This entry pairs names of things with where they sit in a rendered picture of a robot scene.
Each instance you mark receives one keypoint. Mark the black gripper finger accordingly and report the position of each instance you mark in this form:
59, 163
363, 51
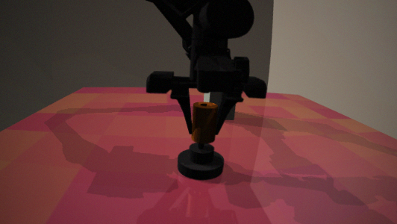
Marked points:
184, 102
224, 107

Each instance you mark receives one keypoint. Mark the orange knob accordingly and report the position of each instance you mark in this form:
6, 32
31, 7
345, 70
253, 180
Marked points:
204, 122

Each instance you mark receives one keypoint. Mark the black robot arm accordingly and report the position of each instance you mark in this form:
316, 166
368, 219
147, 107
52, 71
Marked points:
212, 20

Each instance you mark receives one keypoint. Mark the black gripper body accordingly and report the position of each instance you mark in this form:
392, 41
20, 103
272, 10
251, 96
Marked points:
162, 82

